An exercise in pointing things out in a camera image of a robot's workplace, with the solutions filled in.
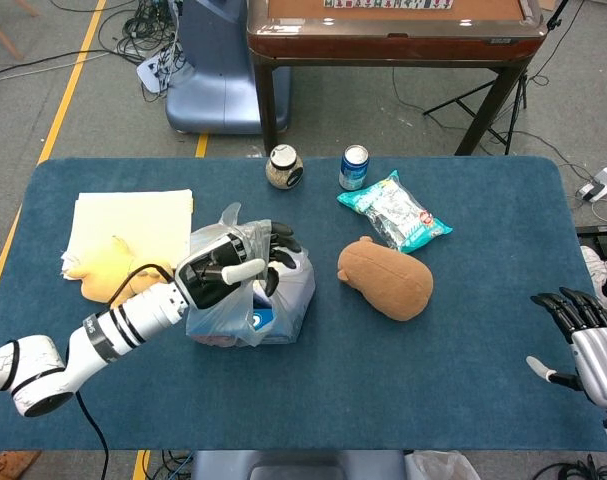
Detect cream paper stack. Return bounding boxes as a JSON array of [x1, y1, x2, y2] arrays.
[[61, 188, 195, 282]]

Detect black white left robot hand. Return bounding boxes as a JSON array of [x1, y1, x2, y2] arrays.
[[175, 219, 305, 312]]

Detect wooden chair leg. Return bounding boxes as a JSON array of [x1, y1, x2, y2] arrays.
[[0, 0, 40, 62]]

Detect printed-face mahjong tile row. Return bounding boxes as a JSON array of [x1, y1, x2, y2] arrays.
[[324, 0, 454, 11]]

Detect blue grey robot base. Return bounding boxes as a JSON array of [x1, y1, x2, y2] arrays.
[[165, 0, 292, 136]]

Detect white power strip with plugs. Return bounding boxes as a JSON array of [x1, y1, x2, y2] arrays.
[[135, 47, 178, 94]]

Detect yellow plush toy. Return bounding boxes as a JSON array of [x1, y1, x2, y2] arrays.
[[62, 235, 175, 304]]

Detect brown mahjong table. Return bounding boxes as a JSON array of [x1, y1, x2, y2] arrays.
[[246, 0, 548, 157]]

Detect black flat floor box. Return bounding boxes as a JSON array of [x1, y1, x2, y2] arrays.
[[575, 224, 607, 262]]

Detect grey blue robot torso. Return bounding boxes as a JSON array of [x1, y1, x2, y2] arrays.
[[189, 449, 409, 480]]

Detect teal snack packet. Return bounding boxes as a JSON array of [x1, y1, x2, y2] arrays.
[[336, 169, 454, 255]]

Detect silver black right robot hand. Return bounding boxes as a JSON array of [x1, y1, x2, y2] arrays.
[[525, 286, 607, 407]]

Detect white sneaker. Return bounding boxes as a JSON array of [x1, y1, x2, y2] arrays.
[[580, 244, 607, 309]]

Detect white grey power strip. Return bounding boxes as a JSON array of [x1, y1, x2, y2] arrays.
[[576, 166, 607, 203]]

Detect glass jar with seeds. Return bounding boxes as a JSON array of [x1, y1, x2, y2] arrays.
[[265, 143, 305, 191]]

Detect clear plastic bag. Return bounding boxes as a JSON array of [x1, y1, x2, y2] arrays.
[[405, 449, 482, 480], [185, 202, 317, 349]]

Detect black tripod stand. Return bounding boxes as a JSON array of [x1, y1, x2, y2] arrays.
[[422, 0, 574, 157]]

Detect brown shoe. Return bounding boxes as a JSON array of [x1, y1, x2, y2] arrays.
[[0, 450, 42, 480]]

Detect crumpled clear plastic bag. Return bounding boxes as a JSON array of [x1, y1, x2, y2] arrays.
[[405, 449, 482, 480]]

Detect brown capybara plush toy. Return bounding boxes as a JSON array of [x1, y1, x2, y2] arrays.
[[336, 235, 435, 322]]

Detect black floor cable bundle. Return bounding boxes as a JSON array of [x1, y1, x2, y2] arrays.
[[50, 0, 187, 69]]

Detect blue drink can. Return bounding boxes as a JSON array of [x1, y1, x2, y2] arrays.
[[338, 144, 371, 192]]

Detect blue Oreo cookie box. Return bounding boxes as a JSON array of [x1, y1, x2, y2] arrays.
[[251, 307, 277, 335]]

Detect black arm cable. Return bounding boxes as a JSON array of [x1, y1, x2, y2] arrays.
[[74, 263, 167, 480]]

